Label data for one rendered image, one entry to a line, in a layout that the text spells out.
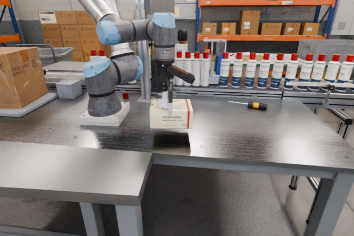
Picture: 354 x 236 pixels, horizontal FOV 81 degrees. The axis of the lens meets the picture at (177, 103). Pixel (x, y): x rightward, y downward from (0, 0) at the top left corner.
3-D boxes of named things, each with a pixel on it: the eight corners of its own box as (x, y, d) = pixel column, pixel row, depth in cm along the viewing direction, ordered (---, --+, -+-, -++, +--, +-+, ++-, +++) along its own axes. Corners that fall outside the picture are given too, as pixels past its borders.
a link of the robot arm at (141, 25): (120, 19, 76) (137, 19, 69) (145, 17, 83) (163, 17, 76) (123, 41, 79) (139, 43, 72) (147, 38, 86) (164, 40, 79)
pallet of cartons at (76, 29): (116, 71, 527) (109, 11, 474) (106, 80, 451) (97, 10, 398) (68, 71, 525) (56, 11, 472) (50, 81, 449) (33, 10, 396)
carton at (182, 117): (188, 115, 91) (189, 99, 89) (192, 128, 80) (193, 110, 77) (152, 115, 91) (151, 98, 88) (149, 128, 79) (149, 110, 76)
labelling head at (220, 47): (222, 79, 142) (225, 39, 132) (223, 84, 130) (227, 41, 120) (201, 78, 144) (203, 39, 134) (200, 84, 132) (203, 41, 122)
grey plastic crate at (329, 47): (342, 57, 267) (347, 39, 259) (367, 63, 230) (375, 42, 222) (295, 57, 268) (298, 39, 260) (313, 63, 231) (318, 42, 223)
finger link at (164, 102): (156, 117, 77) (156, 92, 79) (172, 117, 77) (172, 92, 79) (156, 116, 74) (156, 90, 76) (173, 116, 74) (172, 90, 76)
